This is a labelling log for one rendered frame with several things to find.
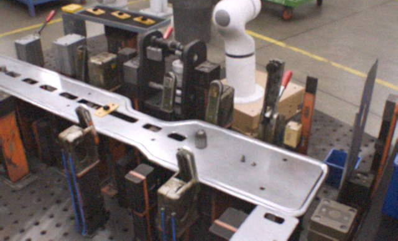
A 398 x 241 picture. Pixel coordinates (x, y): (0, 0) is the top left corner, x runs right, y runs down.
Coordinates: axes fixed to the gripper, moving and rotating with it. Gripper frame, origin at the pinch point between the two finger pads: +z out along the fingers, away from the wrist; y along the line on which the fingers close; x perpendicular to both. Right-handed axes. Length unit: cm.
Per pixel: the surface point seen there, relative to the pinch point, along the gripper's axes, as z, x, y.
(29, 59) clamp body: -10, 6, -51
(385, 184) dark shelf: -12, -130, -68
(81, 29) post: -17.6, -5.9, -31.8
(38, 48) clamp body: -12.7, 5.2, -45.9
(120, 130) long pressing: -10, -60, -75
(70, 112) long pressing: -11, -40, -75
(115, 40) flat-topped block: -18.4, -28.2, -36.8
